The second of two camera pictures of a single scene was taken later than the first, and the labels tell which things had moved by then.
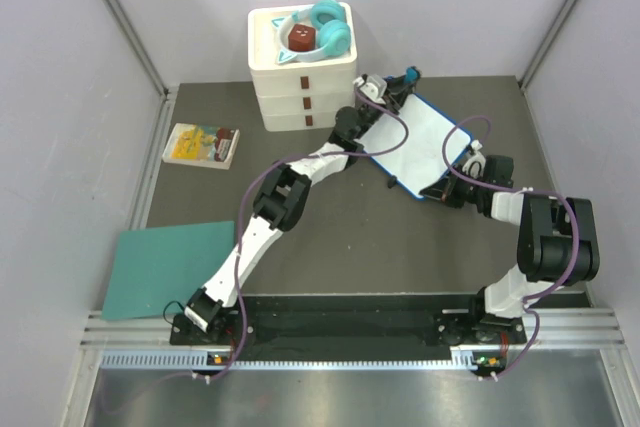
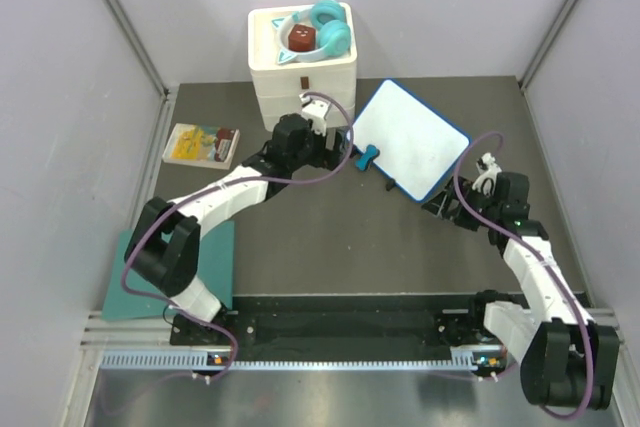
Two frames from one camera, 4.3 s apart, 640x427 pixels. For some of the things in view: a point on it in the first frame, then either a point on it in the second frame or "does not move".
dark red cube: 302,38 does not move
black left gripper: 396,93 -> 331,158
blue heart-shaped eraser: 412,75 -> 367,157
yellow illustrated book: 201,145 does not move
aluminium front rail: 561,328 does not move
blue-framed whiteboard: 415,147 does not move
